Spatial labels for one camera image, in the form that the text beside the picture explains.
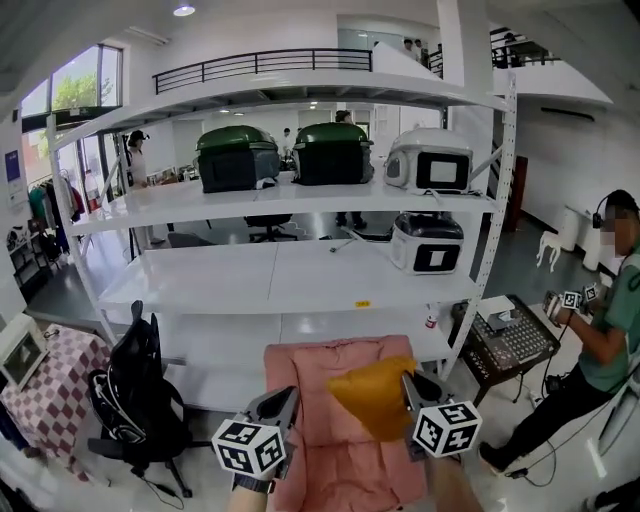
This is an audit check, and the green lidded black carrier box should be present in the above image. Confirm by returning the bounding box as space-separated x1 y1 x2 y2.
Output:
291 122 376 187

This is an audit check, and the white carrier with dark lid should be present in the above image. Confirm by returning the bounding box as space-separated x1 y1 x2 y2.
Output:
389 211 466 277

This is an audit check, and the person's right forearm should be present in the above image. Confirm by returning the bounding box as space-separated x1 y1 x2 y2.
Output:
428 453 485 512

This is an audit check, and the black low shelf unit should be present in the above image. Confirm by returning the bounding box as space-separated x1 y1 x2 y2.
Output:
6 227 52 297

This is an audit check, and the green lidded grey carrier box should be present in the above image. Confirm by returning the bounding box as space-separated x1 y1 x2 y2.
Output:
194 124 282 194

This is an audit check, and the red checkered table cloth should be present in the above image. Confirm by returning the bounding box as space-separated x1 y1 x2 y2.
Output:
0 323 113 482

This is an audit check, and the black floor cable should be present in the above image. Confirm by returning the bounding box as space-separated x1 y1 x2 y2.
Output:
503 438 609 489

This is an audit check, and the black swivel chair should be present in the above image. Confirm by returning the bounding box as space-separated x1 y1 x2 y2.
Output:
243 213 299 244

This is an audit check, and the yellow pillow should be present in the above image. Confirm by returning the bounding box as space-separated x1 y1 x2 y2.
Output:
327 355 419 443

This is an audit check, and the black balcony railing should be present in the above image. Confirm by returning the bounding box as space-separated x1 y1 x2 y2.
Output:
151 48 374 96

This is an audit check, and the white tissue box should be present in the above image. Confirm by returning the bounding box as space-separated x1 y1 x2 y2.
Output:
474 294 517 332

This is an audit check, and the white carrier with round window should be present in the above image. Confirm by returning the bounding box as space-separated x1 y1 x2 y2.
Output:
383 128 475 197

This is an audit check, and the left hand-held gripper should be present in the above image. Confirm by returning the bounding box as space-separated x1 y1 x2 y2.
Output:
211 385 301 482

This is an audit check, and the black wrist strap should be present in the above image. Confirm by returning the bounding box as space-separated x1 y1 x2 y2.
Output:
231 471 277 496

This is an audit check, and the person's left forearm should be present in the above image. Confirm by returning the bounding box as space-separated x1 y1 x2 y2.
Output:
227 487 281 512

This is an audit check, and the black perforated side table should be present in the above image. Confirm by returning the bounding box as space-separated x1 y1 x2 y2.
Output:
451 294 563 407

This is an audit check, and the white cylindrical bin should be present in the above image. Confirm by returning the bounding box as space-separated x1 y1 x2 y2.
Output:
559 204 601 272

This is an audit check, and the black mesh office chair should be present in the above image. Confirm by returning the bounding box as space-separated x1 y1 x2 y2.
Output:
87 299 202 499

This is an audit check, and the blue wall poster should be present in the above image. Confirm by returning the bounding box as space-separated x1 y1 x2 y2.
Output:
4 148 29 209

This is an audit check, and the white framed box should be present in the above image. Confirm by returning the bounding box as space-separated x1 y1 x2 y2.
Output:
0 312 51 393

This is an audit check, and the pink cushioned seat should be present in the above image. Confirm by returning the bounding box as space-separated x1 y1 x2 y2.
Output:
263 334 432 512

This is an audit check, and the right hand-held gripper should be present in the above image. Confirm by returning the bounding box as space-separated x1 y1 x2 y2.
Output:
401 372 484 462

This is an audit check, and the small white carved stool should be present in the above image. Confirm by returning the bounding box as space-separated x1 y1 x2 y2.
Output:
535 230 561 274

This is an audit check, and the white metal shelving rack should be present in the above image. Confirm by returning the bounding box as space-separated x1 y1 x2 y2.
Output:
46 69 519 416

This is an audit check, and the clothes rack with garments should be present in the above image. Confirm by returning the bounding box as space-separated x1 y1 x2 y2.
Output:
26 169 87 267

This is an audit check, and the brown wooden door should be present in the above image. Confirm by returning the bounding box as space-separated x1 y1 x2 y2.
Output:
506 155 529 233

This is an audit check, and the large window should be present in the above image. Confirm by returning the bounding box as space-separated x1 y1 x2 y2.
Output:
19 43 124 119

